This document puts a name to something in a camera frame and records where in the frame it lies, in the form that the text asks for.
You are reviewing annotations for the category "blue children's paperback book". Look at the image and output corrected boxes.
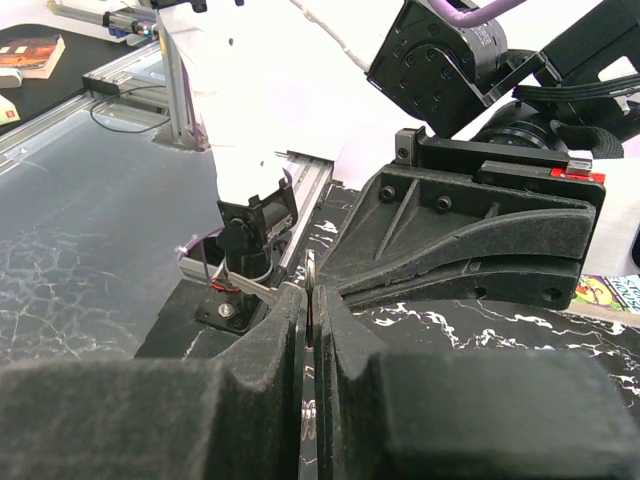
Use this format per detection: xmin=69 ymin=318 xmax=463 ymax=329
xmin=574 ymin=275 xmax=639 ymax=314

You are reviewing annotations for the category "large metal keyring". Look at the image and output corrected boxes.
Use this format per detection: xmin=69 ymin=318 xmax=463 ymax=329
xmin=301 ymin=249 xmax=316 ymax=441

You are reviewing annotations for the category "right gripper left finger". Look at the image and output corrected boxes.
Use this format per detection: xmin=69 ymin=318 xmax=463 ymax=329
xmin=1 ymin=285 xmax=306 ymax=479

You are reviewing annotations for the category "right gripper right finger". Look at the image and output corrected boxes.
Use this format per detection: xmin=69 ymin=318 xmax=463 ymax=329
xmin=313 ymin=286 xmax=639 ymax=479

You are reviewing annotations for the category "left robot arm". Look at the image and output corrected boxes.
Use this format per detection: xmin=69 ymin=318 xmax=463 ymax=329
xmin=153 ymin=1 xmax=639 ymax=308

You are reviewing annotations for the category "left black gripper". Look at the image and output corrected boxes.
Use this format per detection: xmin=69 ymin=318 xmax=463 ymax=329
xmin=316 ymin=128 xmax=605 ymax=308

